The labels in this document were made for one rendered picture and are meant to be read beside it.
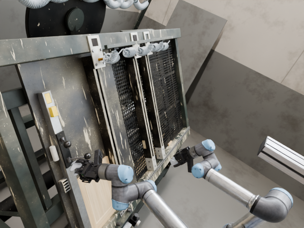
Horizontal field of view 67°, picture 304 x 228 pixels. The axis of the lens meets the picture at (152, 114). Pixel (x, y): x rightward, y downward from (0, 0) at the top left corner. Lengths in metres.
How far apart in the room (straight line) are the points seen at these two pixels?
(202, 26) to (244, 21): 0.68
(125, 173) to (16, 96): 0.63
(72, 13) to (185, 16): 2.76
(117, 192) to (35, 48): 0.73
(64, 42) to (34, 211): 0.83
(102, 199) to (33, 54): 1.00
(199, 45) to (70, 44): 3.14
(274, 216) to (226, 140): 3.56
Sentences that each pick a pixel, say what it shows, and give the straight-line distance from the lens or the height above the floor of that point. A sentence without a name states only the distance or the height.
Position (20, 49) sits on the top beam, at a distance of 1.15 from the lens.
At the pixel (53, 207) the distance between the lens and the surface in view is 1.46.
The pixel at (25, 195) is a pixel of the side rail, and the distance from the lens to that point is 1.23.
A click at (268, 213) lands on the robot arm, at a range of 1.28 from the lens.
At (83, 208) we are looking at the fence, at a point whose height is 1.11.
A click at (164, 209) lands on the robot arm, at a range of 1.04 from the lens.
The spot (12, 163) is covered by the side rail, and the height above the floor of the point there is 1.50.
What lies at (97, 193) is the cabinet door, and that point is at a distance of 1.62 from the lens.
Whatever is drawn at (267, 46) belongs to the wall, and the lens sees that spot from 4.29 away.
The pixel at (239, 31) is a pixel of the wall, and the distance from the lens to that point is 4.35.
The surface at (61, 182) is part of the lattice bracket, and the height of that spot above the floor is 1.28.
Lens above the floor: 2.35
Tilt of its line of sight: 30 degrees down
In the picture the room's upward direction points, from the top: 23 degrees clockwise
